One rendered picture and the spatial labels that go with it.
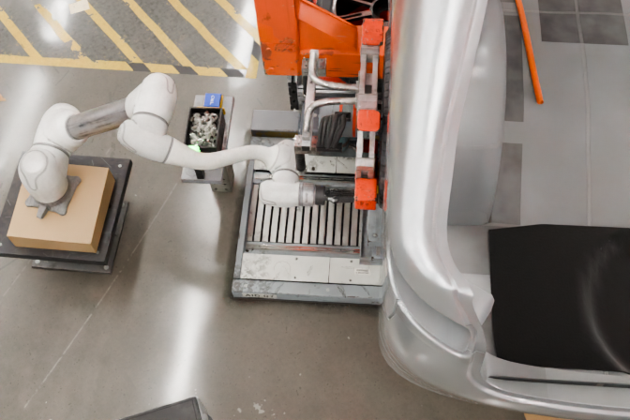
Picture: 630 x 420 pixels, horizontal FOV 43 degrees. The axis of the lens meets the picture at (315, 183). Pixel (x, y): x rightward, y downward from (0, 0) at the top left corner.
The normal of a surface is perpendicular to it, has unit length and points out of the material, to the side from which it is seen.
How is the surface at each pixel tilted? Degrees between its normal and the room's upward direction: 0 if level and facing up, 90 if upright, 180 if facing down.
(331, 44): 90
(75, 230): 5
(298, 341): 0
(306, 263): 0
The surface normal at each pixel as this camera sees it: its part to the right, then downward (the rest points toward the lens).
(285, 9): -0.07, 0.87
